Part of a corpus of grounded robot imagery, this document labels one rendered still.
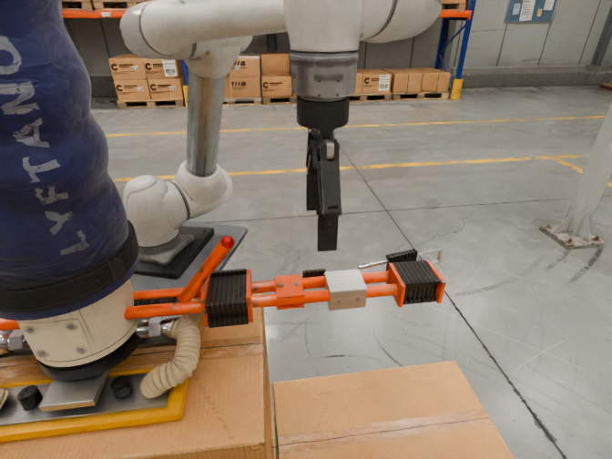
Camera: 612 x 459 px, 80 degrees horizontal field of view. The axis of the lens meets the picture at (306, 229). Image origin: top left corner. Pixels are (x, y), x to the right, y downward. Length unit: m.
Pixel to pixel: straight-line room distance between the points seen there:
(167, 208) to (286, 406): 0.73
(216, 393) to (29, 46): 0.56
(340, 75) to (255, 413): 0.54
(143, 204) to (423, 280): 0.92
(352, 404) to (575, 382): 1.36
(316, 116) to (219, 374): 0.49
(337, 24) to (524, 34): 10.54
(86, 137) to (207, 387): 0.45
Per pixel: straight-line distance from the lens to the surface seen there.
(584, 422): 2.15
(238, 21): 0.75
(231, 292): 0.67
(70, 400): 0.73
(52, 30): 0.56
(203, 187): 1.32
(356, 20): 0.51
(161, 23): 0.85
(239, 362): 0.75
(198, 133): 1.20
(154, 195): 1.30
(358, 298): 0.68
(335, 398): 1.19
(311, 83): 0.50
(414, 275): 0.71
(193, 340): 0.69
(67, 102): 0.54
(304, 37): 0.50
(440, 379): 1.29
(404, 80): 8.32
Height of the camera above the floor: 1.51
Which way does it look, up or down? 30 degrees down
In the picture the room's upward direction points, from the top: straight up
